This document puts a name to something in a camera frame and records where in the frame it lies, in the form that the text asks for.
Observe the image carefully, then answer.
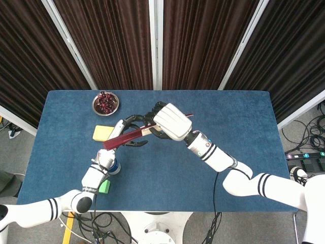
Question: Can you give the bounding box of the blue and silver drink can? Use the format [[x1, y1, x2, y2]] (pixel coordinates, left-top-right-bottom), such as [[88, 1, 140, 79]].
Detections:
[[108, 159, 121, 176]]

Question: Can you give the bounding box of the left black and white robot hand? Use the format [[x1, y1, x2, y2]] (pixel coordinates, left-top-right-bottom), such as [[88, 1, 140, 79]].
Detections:
[[97, 114, 153, 168]]

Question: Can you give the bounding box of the dark red stick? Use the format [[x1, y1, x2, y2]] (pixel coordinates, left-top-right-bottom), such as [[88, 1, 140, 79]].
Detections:
[[103, 113, 195, 151]]

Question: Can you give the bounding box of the black floor cable tangle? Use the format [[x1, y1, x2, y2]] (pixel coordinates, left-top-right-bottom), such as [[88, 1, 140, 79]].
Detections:
[[0, 115, 25, 140], [59, 210, 139, 244], [281, 101, 325, 156]]

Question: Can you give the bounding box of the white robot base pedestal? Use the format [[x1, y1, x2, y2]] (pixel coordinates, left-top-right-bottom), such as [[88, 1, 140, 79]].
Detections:
[[121, 211, 192, 244]]

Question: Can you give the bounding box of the black and white sneaker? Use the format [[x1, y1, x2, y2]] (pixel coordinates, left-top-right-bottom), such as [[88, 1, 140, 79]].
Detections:
[[289, 166, 308, 186]]

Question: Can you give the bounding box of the bunch of red grapes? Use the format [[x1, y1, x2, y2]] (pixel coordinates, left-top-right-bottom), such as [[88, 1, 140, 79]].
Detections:
[[95, 91, 117, 114]]

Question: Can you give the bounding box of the brown pleated screen panel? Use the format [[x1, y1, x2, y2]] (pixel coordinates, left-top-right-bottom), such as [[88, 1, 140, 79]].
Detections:
[[42, 0, 158, 91], [156, 0, 270, 91], [0, 0, 99, 137], [218, 0, 325, 130]]

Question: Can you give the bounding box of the black foot pedal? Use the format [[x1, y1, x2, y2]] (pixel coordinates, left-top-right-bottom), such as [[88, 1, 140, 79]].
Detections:
[[302, 157, 325, 174]]

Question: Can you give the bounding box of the small metal bowl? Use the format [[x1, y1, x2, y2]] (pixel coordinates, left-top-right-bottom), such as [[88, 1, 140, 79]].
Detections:
[[91, 91, 120, 117]]

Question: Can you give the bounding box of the green and white cube block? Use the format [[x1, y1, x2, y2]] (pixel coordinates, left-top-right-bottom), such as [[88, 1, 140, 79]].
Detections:
[[98, 179, 112, 194]]

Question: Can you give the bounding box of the yellow sponge block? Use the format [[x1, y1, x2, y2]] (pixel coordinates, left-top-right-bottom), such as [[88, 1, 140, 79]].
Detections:
[[92, 125, 115, 142]]

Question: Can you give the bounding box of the blue fabric table cover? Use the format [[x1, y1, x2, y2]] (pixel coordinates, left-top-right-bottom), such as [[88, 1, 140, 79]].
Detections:
[[16, 90, 298, 213]]

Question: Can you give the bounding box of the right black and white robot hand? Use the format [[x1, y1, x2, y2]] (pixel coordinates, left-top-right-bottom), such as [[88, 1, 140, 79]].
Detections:
[[144, 101, 193, 142]]

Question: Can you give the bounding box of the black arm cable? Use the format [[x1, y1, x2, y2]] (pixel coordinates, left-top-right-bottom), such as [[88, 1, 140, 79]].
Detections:
[[207, 171, 221, 244]]

